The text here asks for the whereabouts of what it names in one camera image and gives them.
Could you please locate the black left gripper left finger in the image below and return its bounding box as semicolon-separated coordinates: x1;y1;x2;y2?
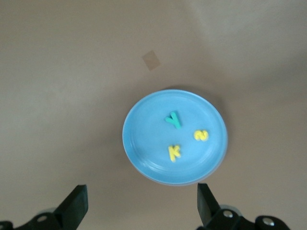
0;184;89;230

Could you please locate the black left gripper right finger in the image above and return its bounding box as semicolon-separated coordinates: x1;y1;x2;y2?
196;183;291;230

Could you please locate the yellow foam letter k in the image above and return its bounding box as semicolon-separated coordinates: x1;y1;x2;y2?
167;144;181;162

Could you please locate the yellow foam letter s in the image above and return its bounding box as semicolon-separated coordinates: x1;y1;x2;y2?
193;129;210;142

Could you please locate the teal foam letter y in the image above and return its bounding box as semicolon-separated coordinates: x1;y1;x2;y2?
165;110;183;129

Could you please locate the blue plate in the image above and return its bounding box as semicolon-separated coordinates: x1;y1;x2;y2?
122;89;228;187

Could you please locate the brown tape square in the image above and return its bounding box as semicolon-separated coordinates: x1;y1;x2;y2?
141;50;161;71

